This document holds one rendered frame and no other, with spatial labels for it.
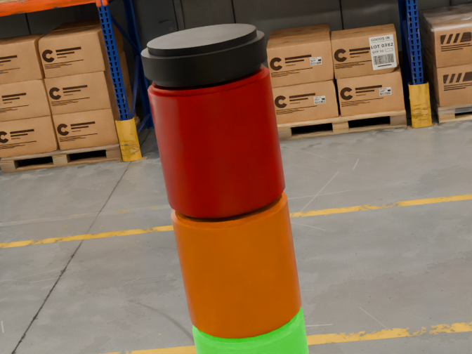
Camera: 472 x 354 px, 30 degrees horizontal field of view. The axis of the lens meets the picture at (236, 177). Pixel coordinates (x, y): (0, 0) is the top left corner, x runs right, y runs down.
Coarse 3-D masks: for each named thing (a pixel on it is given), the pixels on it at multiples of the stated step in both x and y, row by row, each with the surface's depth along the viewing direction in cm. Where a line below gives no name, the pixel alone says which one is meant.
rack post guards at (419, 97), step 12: (420, 84) 779; (420, 96) 782; (420, 108) 786; (132, 120) 815; (420, 120) 790; (120, 132) 818; (132, 132) 818; (120, 144) 824; (132, 144) 821; (132, 156) 825; (144, 156) 831
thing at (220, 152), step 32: (160, 96) 34; (192, 96) 33; (224, 96) 33; (256, 96) 34; (160, 128) 35; (192, 128) 34; (224, 128) 34; (256, 128) 34; (192, 160) 34; (224, 160) 34; (256, 160) 35; (192, 192) 35; (224, 192) 35; (256, 192) 35
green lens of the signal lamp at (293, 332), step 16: (208, 336) 38; (256, 336) 37; (272, 336) 37; (288, 336) 37; (304, 336) 39; (208, 352) 38; (224, 352) 37; (240, 352) 37; (256, 352) 37; (272, 352) 37; (288, 352) 38; (304, 352) 39
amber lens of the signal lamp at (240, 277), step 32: (192, 224) 36; (224, 224) 35; (256, 224) 35; (288, 224) 37; (192, 256) 36; (224, 256) 35; (256, 256) 36; (288, 256) 37; (192, 288) 37; (224, 288) 36; (256, 288) 36; (288, 288) 37; (192, 320) 38; (224, 320) 36; (256, 320) 36; (288, 320) 37
